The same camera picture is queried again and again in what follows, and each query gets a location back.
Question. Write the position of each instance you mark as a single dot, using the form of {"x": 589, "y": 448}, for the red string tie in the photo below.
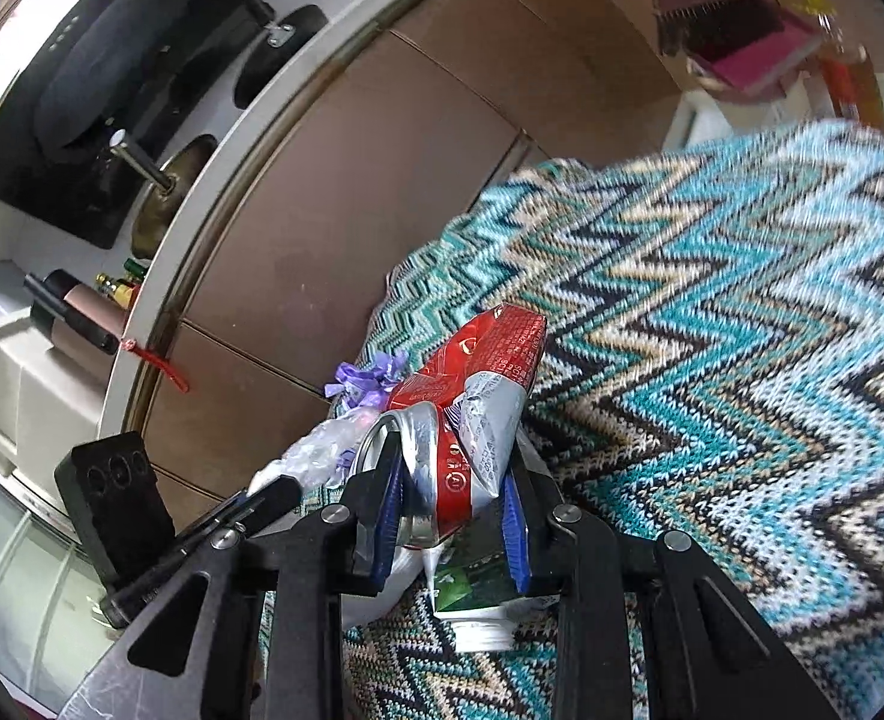
{"x": 161, "y": 364}

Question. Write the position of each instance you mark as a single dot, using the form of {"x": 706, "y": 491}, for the pink black thermos bottle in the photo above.
{"x": 63, "y": 306}

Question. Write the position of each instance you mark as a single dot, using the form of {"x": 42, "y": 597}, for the maroon dustpan with broom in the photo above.
{"x": 746, "y": 45}

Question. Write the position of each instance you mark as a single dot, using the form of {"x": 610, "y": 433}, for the green white milk pouch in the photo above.
{"x": 472, "y": 591}

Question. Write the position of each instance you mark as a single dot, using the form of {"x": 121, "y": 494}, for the crushed red soda can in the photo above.
{"x": 440, "y": 490}

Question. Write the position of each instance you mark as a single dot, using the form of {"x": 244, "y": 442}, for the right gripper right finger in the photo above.
{"x": 528, "y": 497}

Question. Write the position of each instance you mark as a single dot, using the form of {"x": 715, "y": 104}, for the yellow cap oil bottle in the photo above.
{"x": 847, "y": 69}

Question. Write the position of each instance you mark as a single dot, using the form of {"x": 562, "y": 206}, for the brown kitchen cabinet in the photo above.
{"x": 399, "y": 132}

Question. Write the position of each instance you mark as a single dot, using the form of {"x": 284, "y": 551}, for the zigzag knit rug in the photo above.
{"x": 714, "y": 360}

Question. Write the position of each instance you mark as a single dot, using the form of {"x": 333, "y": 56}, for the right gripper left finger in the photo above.
{"x": 376, "y": 497}

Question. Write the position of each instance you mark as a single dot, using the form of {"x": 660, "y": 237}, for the purple ribbon plastic wrapper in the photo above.
{"x": 323, "y": 458}

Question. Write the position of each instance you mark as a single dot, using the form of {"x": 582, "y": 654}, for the white countertop appliance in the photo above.
{"x": 48, "y": 405}

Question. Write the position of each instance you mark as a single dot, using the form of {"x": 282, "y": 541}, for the brass wok with handle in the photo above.
{"x": 168, "y": 186}

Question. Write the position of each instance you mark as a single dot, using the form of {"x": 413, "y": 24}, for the red silver snack wrapper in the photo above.
{"x": 481, "y": 377}

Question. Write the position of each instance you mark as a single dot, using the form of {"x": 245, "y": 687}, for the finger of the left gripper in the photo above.
{"x": 244, "y": 514}

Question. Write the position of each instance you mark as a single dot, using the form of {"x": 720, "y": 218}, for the black frying pan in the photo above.
{"x": 282, "y": 42}

